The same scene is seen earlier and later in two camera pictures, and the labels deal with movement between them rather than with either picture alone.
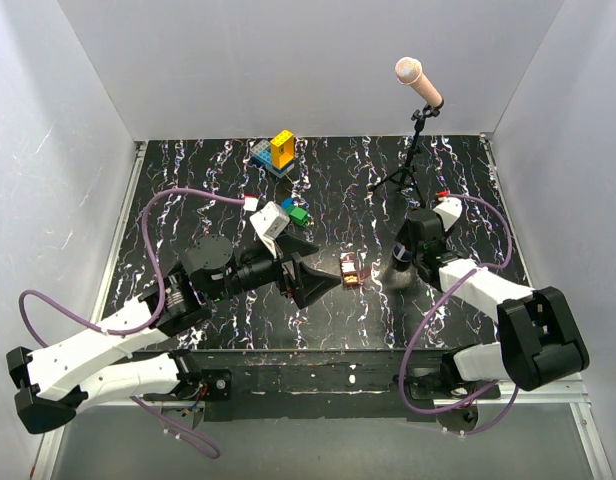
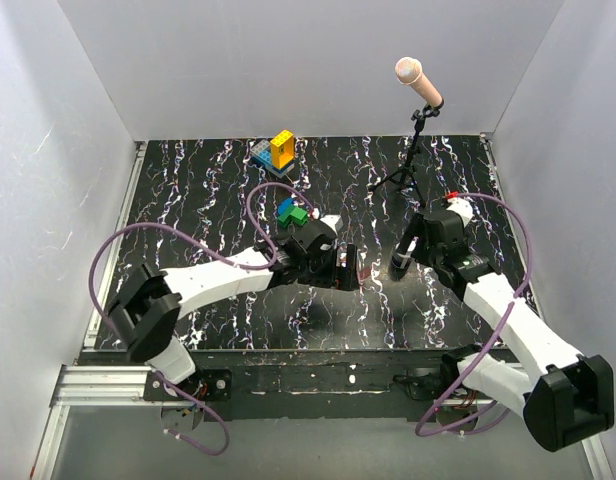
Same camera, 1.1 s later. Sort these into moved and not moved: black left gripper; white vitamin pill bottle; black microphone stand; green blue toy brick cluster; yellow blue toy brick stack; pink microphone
Moved: white vitamin pill bottle; black left gripper
Not moved: pink microphone; black microphone stand; green blue toy brick cluster; yellow blue toy brick stack
